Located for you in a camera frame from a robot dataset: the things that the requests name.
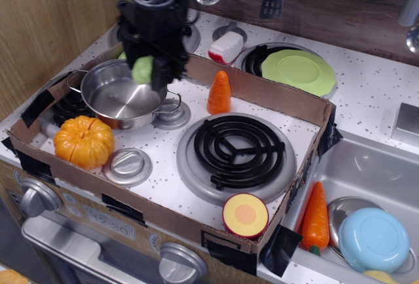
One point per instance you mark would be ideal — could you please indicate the hanging metal ladle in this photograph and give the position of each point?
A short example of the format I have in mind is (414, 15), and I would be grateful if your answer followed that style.
(412, 40)

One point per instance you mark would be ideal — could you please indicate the black front right burner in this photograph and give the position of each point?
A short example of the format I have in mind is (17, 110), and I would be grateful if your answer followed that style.
(223, 155)

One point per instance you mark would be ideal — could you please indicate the yellow toy in sink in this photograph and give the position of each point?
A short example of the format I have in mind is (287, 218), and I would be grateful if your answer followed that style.
(380, 276)

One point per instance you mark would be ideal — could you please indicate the grey stovetop knob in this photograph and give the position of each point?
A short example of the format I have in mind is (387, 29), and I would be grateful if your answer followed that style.
(128, 167)
(173, 114)
(232, 26)

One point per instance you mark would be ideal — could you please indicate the grey oven door handle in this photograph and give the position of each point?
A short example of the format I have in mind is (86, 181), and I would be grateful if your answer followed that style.
(83, 255)

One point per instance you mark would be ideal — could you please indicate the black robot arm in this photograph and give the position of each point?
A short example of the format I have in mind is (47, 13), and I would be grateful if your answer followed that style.
(155, 28)

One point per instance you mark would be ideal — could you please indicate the black burner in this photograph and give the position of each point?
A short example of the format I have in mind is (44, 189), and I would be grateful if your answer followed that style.
(70, 106)
(191, 35)
(223, 155)
(251, 59)

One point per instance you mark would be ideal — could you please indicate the grey oven knob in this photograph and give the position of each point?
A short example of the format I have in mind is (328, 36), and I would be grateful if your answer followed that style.
(38, 198)
(179, 264)

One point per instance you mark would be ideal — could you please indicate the yellow object bottom left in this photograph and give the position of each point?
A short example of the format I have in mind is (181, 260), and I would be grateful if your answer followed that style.
(11, 277)

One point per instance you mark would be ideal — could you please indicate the grey oven knob left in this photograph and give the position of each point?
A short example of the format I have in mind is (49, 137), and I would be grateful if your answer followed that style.
(38, 198)

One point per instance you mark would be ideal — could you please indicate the silver metal lid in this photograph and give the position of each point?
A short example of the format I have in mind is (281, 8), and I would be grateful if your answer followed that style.
(338, 210)

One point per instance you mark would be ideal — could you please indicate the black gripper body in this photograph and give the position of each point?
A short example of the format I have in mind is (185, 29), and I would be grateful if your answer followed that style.
(172, 4)

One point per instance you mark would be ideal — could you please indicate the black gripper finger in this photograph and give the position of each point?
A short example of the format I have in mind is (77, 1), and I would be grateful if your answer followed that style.
(165, 70)
(134, 48)

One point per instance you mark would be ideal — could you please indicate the silver sink basin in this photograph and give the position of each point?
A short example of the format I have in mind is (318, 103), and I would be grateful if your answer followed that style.
(359, 168)

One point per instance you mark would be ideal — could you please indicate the green toy broccoli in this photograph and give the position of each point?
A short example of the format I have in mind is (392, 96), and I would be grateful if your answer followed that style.
(142, 70)

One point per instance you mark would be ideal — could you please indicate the light green plastic plate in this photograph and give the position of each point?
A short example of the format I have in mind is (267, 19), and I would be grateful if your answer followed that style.
(300, 69)

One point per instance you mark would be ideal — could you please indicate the grey stovetop knob rear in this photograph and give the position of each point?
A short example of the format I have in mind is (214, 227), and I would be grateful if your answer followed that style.
(232, 26)

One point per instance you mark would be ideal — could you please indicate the grey oven knob right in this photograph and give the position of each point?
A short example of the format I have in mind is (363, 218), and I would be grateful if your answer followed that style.
(179, 264)

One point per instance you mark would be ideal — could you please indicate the orange toy pumpkin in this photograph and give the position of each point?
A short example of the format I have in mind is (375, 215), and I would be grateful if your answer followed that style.
(85, 142)

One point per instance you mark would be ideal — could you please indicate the black rear left burner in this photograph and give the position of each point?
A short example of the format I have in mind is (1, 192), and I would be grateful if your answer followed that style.
(191, 35)

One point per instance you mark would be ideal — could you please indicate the silver faucet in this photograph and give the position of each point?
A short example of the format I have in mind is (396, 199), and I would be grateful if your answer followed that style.
(408, 13)

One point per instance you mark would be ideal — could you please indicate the light blue plastic bowl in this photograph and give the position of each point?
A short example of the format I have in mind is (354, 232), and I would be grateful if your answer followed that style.
(373, 239)

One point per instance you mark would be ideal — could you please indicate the grey stovetop knob front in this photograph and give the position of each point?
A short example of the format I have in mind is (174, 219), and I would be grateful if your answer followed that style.
(128, 167)

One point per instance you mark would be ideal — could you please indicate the hanging metal spatula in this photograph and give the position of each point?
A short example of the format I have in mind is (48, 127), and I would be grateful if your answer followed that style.
(271, 9)

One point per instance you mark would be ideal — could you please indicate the oven clock display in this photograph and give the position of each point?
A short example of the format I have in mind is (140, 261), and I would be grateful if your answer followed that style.
(106, 220)

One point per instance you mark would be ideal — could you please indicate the grey stovetop knob centre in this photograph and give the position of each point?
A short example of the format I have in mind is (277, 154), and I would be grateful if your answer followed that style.
(173, 114)

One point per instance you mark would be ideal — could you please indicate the pale green toy ball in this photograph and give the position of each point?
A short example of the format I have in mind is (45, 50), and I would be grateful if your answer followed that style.
(122, 56)

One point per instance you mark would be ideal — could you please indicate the black front left burner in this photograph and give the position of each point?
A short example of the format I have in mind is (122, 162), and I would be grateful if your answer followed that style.
(70, 106)

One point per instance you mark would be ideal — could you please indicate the brown cardboard fence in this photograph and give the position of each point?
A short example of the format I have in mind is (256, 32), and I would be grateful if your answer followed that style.
(307, 121)

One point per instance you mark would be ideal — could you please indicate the orange toy carrot piece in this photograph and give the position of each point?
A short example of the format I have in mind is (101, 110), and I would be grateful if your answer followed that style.
(219, 99)

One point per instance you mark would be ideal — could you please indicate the red white toy slice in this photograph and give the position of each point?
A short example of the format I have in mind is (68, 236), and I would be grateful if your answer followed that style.
(226, 49)

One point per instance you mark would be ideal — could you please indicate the black rear right burner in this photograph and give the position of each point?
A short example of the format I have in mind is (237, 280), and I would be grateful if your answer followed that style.
(251, 59)

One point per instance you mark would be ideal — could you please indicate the stainless steel pot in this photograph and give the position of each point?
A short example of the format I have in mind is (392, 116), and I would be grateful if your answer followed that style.
(111, 93)

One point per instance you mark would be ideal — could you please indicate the halved toy peach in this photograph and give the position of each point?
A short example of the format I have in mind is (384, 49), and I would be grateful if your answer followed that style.
(245, 215)

